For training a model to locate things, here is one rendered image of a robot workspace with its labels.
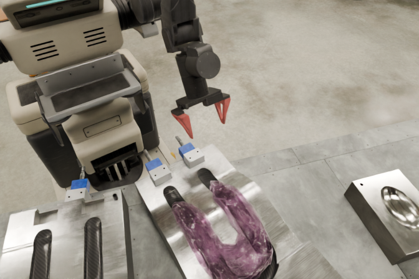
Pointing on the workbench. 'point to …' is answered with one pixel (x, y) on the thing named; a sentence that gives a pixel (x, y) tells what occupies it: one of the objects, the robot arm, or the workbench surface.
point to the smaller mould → (388, 213)
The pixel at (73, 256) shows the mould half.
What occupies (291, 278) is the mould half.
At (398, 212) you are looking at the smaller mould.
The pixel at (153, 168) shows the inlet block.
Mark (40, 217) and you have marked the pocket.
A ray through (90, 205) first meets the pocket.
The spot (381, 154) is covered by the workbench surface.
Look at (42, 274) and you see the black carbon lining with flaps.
